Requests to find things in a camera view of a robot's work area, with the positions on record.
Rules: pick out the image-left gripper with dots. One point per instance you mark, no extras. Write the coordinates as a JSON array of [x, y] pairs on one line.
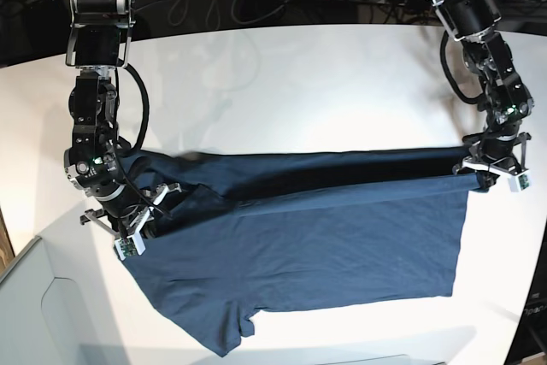
[[126, 212]]

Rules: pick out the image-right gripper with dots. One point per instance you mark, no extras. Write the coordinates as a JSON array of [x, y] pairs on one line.
[[491, 156]]

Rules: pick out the dark blue T-shirt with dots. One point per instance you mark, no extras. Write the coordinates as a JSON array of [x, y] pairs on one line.
[[297, 232]]

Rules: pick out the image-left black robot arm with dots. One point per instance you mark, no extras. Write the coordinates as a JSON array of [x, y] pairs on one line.
[[98, 47]]

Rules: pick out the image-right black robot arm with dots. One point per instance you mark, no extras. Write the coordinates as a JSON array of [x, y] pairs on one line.
[[504, 98]]

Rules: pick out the grey partition panel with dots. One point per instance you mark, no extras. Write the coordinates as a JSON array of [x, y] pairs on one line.
[[44, 317]]

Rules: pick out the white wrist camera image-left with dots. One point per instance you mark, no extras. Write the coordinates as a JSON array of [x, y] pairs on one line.
[[133, 245]]

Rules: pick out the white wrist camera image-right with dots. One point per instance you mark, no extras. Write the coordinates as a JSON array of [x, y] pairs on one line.
[[520, 181]]

